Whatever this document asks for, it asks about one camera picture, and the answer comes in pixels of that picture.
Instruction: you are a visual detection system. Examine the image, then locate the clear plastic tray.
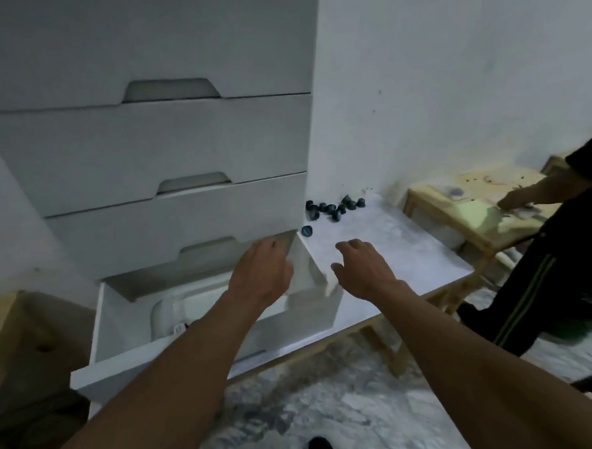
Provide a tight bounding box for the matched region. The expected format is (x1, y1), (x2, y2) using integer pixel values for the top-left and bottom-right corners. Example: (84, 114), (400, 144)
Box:
(148, 269), (294, 354)

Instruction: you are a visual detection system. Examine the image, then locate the black metal stool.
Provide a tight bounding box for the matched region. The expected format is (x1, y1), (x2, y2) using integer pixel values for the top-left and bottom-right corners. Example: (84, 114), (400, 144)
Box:
(569, 367), (592, 404)

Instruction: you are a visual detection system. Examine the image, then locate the person's right forearm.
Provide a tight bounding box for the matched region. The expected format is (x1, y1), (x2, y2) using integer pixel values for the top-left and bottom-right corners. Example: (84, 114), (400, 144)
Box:
(368, 283), (592, 449)

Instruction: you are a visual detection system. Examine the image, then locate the person's right hand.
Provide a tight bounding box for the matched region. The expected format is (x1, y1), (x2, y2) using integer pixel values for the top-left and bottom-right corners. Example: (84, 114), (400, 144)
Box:
(329, 237), (415, 306)

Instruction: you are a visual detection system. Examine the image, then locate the white drawer cabinet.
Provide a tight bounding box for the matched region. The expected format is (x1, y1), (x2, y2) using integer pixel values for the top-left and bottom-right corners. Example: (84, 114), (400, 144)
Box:
(0, 0), (320, 312)

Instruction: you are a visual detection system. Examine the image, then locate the cluster of dark teal capsules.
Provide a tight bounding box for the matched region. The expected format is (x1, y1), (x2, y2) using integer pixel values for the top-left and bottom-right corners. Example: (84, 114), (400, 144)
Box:
(301, 192), (368, 241)

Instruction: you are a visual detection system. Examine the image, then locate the clear plastic sheet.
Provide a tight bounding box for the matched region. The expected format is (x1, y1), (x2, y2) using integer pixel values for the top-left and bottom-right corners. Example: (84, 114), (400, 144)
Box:
(453, 198), (507, 235)

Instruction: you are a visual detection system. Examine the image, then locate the person's left forearm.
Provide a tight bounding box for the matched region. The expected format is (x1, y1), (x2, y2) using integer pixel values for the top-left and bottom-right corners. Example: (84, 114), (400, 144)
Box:
(58, 281), (273, 449)

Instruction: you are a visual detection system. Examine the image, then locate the person's left hand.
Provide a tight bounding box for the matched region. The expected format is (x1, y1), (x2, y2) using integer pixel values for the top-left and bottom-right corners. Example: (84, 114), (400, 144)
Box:
(227, 234), (296, 311)

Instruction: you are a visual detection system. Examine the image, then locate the white marble table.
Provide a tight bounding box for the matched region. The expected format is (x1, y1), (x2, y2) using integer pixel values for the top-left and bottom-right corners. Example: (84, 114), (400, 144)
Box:
(226, 186), (479, 393)

